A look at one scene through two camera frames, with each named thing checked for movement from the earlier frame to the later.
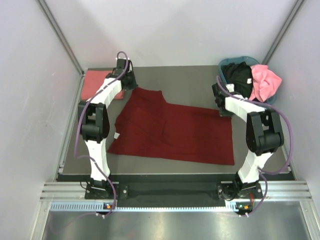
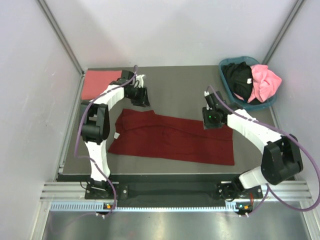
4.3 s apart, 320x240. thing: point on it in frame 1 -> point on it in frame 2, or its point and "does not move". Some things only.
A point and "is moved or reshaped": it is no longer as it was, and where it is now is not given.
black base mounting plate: [173, 195] does not move
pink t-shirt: [265, 83] does not move
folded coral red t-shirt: [92, 79] does not move
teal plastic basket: [250, 60] does not move
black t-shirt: [240, 75] does not move
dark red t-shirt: [146, 123] is moved or reshaped
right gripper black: [223, 113] -> [207, 124]
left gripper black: [133, 85] -> [143, 99]
